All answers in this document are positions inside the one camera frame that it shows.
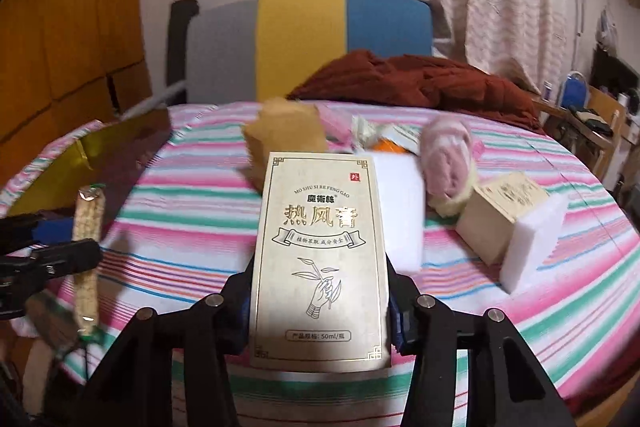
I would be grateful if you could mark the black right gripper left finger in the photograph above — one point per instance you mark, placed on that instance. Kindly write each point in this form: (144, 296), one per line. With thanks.
(132, 384)

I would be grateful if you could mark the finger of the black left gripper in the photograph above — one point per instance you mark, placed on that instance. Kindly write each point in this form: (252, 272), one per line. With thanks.
(35, 248)

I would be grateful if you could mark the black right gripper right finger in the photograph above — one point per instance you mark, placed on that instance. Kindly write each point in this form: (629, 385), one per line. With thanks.
(507, 385)

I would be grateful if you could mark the beige printed ointment box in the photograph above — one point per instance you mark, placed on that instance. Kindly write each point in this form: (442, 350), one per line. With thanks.
(319, 297)

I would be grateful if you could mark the white foam block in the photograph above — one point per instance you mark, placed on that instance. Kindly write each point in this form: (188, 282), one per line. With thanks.
(401, 194)
(533, 240)

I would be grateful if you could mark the pink knitted sock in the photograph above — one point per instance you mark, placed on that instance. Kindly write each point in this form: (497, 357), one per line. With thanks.
(449, 152)

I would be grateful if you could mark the orange white snack bag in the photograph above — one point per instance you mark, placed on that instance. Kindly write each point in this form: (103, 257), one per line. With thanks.
(393, 138)

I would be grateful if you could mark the yellow sponge block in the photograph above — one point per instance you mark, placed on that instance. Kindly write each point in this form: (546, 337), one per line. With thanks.
(281, 126)

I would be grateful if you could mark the cracker snack packet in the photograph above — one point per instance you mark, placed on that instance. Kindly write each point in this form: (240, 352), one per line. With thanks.
(88, 221)

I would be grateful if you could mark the small beige printed box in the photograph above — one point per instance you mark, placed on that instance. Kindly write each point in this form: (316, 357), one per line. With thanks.
(487, 221)

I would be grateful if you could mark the gold tray box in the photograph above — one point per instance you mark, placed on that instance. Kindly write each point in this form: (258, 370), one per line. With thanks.
(114, 157)

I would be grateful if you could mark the striped tablecloth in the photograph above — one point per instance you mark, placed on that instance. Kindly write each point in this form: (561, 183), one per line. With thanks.
(192, 221)

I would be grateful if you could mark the wooden wardrobe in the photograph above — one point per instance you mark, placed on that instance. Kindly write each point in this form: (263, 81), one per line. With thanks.
(65, 63)

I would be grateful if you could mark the dark red quilted jacket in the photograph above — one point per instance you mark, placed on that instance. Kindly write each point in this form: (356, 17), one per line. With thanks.
(421, 82)

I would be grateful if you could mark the wooden side desk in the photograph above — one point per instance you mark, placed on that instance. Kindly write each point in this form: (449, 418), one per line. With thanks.
(605, 156)

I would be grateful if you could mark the blue folding chair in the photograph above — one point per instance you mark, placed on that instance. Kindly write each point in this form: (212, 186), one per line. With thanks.
(574, 92)

